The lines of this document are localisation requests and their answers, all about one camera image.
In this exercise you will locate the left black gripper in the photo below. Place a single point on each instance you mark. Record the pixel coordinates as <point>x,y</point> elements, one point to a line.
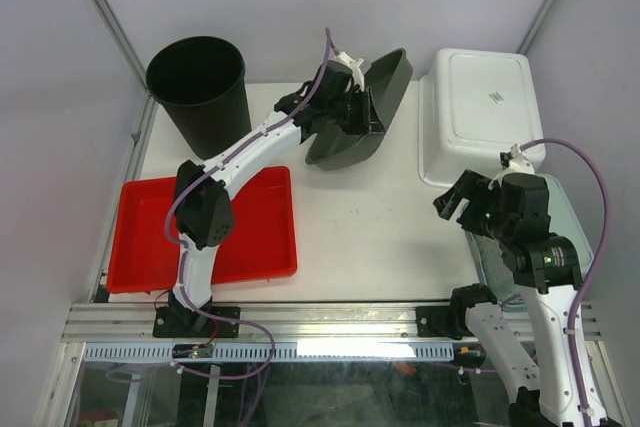
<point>370,120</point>

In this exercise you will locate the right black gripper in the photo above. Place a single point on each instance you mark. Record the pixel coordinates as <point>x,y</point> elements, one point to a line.
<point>472,186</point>

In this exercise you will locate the dark grey plastic tray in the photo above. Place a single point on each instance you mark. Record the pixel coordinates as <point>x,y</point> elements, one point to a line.
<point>331,149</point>

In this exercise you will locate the teal perforated plastic basket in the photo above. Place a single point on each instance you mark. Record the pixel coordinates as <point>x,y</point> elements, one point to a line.
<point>564,222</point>

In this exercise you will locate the large white plastic tub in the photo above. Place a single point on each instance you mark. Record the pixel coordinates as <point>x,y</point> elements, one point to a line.
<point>473,105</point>

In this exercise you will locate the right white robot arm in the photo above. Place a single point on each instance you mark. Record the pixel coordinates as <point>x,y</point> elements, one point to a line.
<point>556,388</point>

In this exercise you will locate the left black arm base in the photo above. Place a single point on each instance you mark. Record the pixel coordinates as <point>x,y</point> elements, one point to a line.
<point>177,321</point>

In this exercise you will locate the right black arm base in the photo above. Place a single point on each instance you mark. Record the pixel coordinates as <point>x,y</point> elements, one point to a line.
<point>439,321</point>

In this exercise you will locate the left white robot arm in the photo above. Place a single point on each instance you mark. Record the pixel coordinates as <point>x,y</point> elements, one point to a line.
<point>202,208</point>

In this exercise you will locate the red plastic tray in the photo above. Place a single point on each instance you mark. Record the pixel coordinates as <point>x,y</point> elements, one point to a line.
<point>261,246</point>

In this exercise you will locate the black round plastic bin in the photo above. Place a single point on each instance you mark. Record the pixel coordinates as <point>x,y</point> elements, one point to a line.
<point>200,83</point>

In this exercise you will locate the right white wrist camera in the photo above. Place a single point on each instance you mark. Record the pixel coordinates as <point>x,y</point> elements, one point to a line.
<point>512,161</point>

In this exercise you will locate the aluminium mounting rail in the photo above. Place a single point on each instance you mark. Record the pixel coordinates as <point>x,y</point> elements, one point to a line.
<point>287,321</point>

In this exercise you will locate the white slotted cable duct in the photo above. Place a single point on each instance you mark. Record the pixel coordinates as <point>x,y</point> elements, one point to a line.
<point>306,350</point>

